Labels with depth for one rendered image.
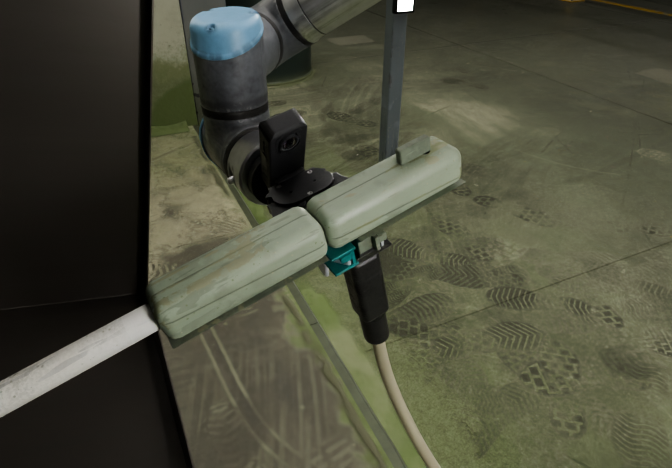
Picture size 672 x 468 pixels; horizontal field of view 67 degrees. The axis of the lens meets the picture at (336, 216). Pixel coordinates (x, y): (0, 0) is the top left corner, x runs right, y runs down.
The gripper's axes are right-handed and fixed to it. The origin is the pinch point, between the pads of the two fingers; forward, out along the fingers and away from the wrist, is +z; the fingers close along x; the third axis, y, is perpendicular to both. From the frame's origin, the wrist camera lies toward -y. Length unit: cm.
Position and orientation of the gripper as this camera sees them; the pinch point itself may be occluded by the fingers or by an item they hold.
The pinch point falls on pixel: (357, 240)
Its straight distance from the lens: 48.4
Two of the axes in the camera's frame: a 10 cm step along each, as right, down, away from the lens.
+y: 1.8, 7.8, 6.0
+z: 5.1, 4.5, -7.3
